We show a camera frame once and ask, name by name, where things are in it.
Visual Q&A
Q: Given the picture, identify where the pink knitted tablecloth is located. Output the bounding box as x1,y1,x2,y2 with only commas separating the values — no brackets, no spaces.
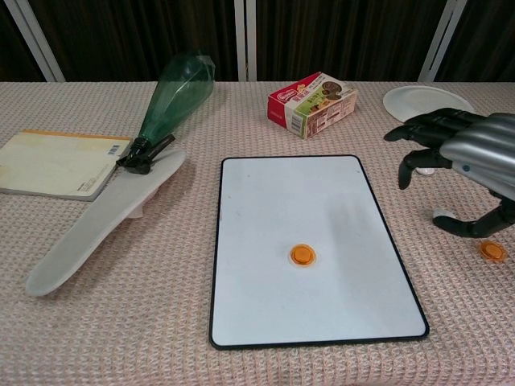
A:
0,80,515,386

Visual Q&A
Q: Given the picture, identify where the red green cookie box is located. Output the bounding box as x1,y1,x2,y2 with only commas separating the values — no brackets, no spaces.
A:
266,71,359,140

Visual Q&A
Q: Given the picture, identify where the white partition frame post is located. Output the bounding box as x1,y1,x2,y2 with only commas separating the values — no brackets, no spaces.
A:
3,0,65,83
234,0,258,81
417,0,468,83

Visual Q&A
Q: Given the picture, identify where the yellow cream paperback book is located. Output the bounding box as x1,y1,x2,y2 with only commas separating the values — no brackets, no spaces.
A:
0,129,134,203

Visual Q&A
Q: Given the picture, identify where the orange round magnet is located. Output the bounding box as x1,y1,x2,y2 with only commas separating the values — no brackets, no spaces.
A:
478,240,506,265
288,243,319,267

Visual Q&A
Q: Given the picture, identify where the green plastic spray bottle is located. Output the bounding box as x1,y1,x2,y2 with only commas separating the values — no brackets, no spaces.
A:
115,50,217,175

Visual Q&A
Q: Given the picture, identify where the grey shoe insole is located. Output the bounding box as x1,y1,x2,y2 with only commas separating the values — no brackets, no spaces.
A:
25,149,188,298

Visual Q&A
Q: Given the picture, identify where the white magnetic board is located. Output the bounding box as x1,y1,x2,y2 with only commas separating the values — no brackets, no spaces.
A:
208,154,431,350

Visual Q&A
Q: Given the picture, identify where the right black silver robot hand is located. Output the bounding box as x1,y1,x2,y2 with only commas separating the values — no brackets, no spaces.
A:
384,107,515,239

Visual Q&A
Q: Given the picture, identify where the white paper plate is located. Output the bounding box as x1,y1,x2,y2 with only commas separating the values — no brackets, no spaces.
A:
382,84,476,124

